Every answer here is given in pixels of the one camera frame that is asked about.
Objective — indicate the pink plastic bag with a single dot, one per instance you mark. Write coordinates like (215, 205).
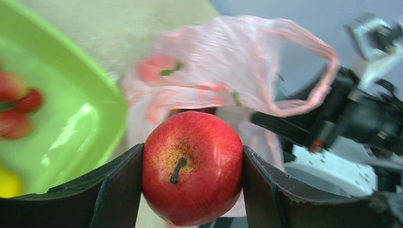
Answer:
(228, 61)

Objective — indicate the red fake cherry bunch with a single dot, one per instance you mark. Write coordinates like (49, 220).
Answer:
(17, 100)

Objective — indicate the red fake apple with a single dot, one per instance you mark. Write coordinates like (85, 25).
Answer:
(192, 165)

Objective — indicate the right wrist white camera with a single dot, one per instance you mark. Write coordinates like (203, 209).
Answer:
(377, 44)

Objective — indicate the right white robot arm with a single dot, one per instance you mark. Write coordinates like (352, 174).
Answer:
(375, 121)

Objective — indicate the green plastic tray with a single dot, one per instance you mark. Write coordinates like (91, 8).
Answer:
(83, 117)

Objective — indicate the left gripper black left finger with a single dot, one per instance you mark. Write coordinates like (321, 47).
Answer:
(106, 197)

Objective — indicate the yellow fake banana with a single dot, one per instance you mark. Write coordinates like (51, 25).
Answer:
(11, 185)

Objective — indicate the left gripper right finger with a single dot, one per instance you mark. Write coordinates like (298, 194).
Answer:
(275, 200)

